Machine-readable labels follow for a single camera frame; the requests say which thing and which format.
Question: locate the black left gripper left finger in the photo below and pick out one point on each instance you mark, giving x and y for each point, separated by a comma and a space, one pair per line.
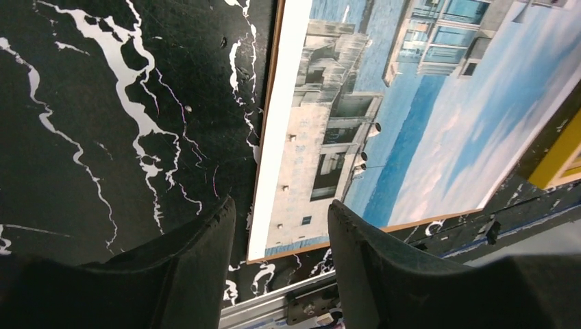
174, 281

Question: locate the sky and building photo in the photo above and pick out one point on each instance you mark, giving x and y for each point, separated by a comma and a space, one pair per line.
521, 67

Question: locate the yellow wooden picture frame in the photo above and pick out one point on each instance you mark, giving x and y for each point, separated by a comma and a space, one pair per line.
561, 164

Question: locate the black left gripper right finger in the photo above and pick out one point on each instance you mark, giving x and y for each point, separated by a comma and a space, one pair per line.
386, 283

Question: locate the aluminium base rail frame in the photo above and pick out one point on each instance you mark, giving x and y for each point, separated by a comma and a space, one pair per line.
312, 303

